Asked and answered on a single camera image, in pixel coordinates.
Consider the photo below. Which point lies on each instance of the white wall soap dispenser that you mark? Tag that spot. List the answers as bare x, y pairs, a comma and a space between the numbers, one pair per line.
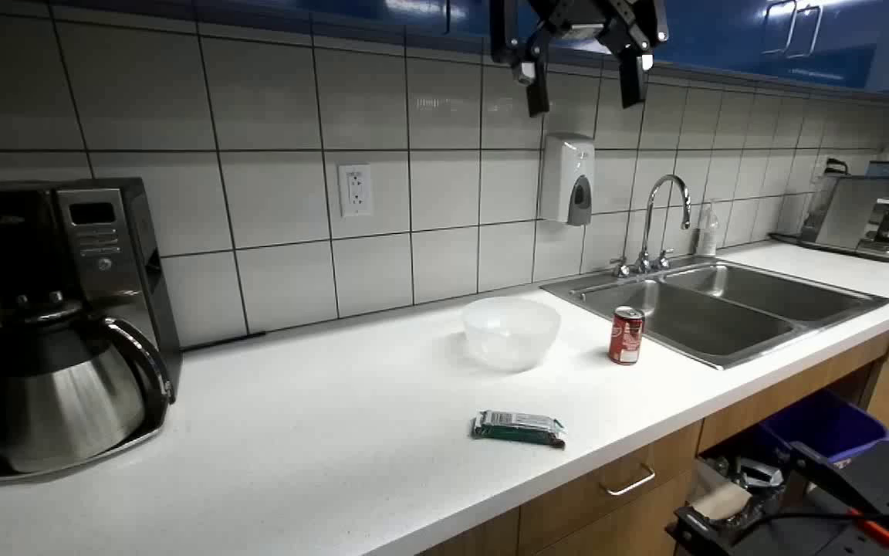
563, 181

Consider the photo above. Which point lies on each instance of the red soda can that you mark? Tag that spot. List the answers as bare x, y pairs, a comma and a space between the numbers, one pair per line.
629, 337

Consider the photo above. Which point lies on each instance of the silver espresso machine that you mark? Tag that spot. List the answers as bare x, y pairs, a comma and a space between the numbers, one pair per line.
857, 216

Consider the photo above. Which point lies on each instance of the clear soap bottle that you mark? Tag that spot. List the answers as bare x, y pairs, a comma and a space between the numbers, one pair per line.
708, 240

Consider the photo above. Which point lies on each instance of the white wall power outlet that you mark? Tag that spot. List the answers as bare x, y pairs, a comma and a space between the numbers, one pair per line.
357, 188

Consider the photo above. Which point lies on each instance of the stainless steel coffee carafe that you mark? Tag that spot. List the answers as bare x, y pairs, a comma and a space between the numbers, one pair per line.
58, 396

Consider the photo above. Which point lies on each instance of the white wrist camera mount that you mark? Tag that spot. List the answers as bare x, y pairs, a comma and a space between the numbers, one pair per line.
582, 33

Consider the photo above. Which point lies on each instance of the black drip coffee maker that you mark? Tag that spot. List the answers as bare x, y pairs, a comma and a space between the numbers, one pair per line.
107, 237

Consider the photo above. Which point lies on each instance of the green snack packet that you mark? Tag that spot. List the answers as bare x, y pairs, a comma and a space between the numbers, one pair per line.
515, 428

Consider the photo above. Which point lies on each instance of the stainless steel double sink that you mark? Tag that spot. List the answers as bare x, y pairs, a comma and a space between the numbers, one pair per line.
732, 314

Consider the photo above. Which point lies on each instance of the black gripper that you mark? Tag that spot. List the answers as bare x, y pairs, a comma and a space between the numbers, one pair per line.
610, 14

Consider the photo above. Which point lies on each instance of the chrome gooseneck faucet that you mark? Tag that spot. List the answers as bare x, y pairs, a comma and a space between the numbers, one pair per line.
651, 220

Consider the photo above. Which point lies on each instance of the blue wall cabinets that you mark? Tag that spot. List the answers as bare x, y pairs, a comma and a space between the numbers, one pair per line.
732, 33

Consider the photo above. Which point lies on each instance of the blue plastic bin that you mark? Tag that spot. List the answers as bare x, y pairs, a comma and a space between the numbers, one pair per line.
825, 424

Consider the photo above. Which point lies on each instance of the translucent plastic bowl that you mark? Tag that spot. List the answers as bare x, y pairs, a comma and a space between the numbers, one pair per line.
511, 336

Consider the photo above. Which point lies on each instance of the black cart with orange clamp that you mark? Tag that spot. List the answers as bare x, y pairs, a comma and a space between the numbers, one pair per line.
878, 495

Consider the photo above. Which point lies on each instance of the wooden base cabinets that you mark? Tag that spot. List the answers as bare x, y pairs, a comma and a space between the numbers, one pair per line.
588, 514

